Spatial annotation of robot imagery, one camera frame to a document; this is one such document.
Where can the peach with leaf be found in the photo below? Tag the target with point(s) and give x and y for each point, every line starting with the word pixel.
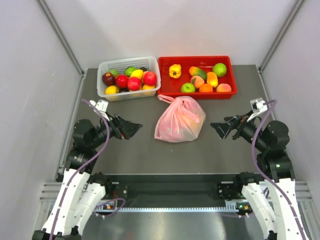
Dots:
pixel 197 81

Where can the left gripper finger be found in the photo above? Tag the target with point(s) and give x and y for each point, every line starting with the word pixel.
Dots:
pixel 126 123
pixel 130 132

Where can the orange green mango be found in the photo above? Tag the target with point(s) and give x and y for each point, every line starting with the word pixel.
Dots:
pixel 196 71

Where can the red apple middle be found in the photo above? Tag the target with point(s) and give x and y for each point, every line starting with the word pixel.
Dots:
pixel 134 84

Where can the yellow bell pepper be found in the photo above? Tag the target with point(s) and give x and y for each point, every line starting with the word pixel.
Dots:
pixel 175 71

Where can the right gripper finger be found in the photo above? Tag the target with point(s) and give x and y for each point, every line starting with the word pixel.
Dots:
pixel 233 119
pixel 222 129

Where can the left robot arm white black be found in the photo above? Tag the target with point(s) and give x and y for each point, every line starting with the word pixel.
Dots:
pixel 81 190

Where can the red apple left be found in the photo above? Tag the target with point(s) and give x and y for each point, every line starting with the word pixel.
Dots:
pixel 122 81

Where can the small green fruit behind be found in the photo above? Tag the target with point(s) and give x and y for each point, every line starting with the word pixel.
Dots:
pixel 114 72

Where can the pink yellow peach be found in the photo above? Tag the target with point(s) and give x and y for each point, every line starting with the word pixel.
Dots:
pixel 223 88

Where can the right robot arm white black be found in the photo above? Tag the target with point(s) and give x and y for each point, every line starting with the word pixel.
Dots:
pixel 271 194

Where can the orange tangerine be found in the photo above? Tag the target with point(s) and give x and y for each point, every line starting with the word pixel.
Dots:
pixel 206 88

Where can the small green apple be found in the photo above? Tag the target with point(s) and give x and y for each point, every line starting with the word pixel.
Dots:
pixel 188 88

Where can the yellow lemon top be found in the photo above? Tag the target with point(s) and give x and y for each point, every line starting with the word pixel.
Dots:
pixel 138 73

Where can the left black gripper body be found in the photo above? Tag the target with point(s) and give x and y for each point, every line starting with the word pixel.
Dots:
pixel 116 129

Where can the pink plastic bag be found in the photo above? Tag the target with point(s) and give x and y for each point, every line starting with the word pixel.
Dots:
pixel 182 121

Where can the dark red apple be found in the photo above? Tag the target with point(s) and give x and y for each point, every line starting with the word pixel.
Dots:
pixel 108 79

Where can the yellow lemon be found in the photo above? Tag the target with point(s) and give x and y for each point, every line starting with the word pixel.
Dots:
pixel 138 73
pixel 111 90
pixel 146 87

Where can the white perforated plastic basket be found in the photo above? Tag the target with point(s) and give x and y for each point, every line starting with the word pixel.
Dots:
pixel 120 66

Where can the yellow orange mango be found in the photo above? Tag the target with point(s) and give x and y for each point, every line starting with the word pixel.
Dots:
pixel 212 79

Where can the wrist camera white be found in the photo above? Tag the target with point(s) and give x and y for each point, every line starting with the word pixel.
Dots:
pixel 100 105
pixel 258 105

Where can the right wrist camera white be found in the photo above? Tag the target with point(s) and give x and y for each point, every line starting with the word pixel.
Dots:
pixel 258 105

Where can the yellow lemon front left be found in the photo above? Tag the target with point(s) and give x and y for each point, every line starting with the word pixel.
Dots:
pixel 111 90

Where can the red plastic tray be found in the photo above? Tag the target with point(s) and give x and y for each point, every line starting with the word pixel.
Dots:
pixel 172 87

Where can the yellow lemon front right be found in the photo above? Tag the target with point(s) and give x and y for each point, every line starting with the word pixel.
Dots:
pixel 146 87

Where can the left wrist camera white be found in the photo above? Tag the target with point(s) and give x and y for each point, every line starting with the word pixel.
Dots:
pixel 100 105

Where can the green lime in basket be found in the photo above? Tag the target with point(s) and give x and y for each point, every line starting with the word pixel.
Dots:
pixel 128 71

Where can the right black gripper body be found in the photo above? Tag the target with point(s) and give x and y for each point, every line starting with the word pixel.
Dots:
pixel 245 128

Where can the large green apple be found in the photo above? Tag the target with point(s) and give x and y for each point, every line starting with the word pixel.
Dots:
pixel 220 69

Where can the red apple right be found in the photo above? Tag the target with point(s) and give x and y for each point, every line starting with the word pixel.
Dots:
pixel 149 78

